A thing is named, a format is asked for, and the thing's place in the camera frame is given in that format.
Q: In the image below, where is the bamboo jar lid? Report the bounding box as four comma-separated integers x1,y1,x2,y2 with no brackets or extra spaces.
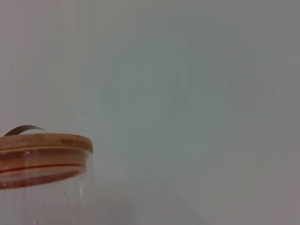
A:
0,133,94,156

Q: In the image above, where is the glass water dispenser jar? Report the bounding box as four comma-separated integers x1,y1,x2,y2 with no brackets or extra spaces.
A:
0,147,95,225

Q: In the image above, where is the metal lid handle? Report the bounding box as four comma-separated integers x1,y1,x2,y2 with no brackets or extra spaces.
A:
3,124,45,137

